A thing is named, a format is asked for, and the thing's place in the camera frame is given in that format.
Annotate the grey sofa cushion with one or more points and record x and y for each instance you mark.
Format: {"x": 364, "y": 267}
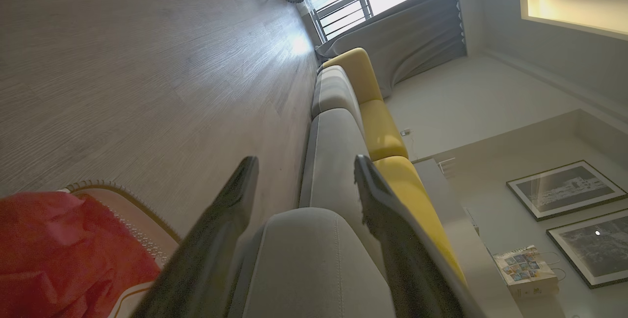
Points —
{"x": 333, "y": 161}

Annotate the white wall socket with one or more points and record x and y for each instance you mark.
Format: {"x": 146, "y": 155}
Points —
{"x": 405, "y": 132}

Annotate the white laundry basket brown rim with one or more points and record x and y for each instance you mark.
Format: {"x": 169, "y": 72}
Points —
{"x": 147, "y": 232}

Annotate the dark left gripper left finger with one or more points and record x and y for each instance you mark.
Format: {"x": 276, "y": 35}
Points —
{"x": 206, "y": 259}

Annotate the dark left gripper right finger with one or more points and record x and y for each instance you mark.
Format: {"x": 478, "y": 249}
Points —
{"x": 407, "y": 259}

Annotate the grey wall ledge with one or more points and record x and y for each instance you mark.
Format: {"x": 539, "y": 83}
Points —
{"x": 461, "y": 229}

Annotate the red cloth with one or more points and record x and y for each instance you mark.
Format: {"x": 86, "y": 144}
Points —
{"x": 59, "y": 254}

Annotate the black framed picture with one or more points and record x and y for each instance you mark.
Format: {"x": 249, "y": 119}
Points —
{"x": 596, "y": 249}
{"x": 564, "y": 190}

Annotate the grey curtain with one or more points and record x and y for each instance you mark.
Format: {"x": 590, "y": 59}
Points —
{"x": 412, "y": 38}

